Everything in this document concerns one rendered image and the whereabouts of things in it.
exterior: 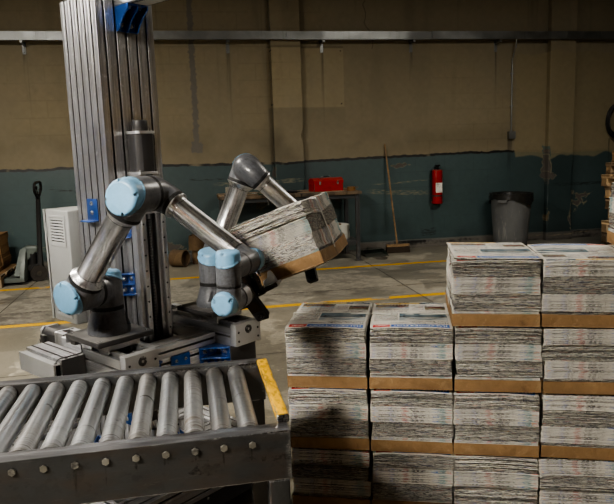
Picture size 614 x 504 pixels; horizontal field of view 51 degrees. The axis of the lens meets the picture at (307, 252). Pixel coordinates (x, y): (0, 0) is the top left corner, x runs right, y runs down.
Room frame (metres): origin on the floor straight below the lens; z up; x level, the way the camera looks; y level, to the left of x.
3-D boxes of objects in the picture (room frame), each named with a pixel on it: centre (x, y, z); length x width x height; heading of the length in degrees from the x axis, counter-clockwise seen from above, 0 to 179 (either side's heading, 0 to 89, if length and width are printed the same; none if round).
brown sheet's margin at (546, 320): (2.23, -0.94, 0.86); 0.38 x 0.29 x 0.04; 170
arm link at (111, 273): (2.25, 0.72, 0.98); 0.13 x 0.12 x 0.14; 157
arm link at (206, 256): (2.63, 0.39, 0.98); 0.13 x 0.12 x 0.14; 7
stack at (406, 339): (2.29, -0.52, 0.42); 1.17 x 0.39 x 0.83; 81
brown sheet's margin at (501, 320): (2.27, -0.65, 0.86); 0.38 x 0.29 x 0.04; 171
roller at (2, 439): (1.56, 0.76, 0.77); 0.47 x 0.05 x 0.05; 10
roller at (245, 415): (1.67, 0.19, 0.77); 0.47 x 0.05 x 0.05; 10
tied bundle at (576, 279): (2.23, -0.94, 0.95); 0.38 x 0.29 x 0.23; 170
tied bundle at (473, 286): (2.27, -0.65, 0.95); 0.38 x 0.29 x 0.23; 171
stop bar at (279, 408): (1.67, 0.11, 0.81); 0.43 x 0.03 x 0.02; 10
